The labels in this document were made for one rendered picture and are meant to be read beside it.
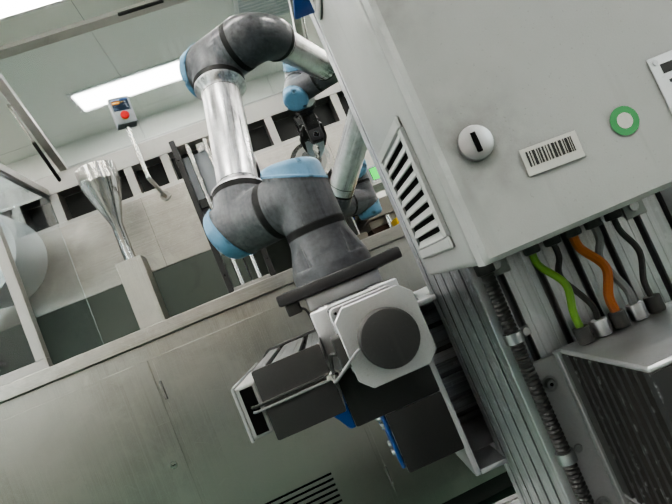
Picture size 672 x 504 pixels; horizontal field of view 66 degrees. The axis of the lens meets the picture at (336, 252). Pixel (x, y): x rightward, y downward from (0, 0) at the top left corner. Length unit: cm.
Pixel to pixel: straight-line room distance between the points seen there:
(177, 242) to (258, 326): 76
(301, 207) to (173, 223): 132
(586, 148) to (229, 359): 125
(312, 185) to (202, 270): 128
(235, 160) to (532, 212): 75
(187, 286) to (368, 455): 101
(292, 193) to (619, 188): 61
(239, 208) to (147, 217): 126
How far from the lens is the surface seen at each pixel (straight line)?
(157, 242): 221
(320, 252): 91
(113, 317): 223
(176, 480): 163
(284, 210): 95
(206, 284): 216
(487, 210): 42
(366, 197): 155
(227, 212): 102
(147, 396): 160
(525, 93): 46
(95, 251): 226
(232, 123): 114
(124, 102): 204
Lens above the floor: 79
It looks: 4 degrees up
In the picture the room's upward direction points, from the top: 23 degrees counter-clockwise
